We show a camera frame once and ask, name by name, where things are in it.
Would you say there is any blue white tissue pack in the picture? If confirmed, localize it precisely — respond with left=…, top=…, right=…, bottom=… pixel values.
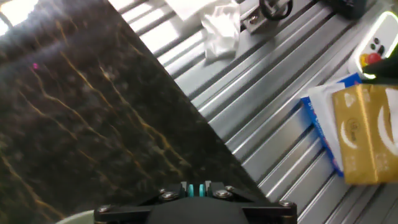
left=300, top=73, right=363, bottom=178

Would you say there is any gold tissue box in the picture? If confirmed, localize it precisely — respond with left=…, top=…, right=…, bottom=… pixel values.
left=331, top=83, right=398, bottom=186

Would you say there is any dark marble pattern mat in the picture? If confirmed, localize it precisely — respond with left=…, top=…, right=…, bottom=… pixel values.
left=0, top=0, right=270, bottom=224

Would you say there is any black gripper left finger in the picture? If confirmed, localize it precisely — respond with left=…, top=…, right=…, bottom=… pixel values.
left=94, top=181, right=188, bottom=224

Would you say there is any white button control box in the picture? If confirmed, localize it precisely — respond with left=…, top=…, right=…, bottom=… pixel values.
left=347, top=11, right=398, bottom=79

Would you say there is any pale green round plate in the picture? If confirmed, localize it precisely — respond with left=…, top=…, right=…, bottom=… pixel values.
left=55, top=210, right=96, bottom=224

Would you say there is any crumpled white tissue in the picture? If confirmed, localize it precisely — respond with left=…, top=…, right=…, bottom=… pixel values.
left=200, top=2, right=242, bottom=63

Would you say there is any black silver camera mount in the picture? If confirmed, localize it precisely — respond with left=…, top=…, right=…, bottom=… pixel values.
left=241, top=0, right=295, bottom=34

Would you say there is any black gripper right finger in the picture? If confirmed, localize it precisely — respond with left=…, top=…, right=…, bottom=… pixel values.
left=205, top=181, right=298, bottom=224

